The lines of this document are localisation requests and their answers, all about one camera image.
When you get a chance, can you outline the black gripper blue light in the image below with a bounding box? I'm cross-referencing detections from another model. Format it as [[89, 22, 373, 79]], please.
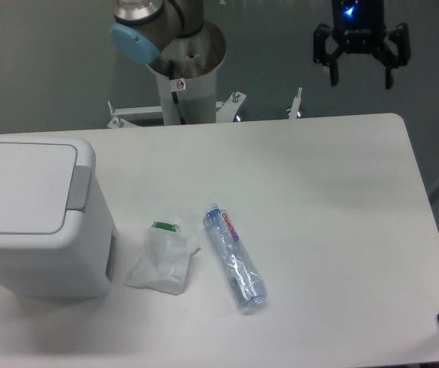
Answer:
[[313, 0, 411, 90]]

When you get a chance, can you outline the white trash can body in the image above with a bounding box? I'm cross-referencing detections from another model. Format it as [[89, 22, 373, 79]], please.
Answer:
[[0, 154, 117, 298]]

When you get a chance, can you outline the white trash can lid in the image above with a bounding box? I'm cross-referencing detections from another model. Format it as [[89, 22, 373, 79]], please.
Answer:
[[0, 136, 95, 235]]

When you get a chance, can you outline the clear plastic water bottle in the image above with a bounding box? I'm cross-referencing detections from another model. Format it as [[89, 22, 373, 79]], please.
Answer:
[[203, 203, 268, 314]]

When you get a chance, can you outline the white crumpled plastic packet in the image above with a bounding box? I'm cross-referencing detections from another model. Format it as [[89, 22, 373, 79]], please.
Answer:
[[124, 213, 201, 295]]

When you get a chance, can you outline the white pedestal base frame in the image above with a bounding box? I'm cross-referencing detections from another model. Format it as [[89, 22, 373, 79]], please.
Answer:
[[106, 87, 304, 130]]

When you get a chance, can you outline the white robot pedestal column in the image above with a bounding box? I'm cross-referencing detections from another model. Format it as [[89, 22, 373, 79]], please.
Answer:
[[147, 20, 226, 104]]

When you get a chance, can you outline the black cable on pedestal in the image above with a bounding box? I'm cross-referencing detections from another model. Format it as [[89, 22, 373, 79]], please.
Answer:
[[167, 59, 186, 126]]

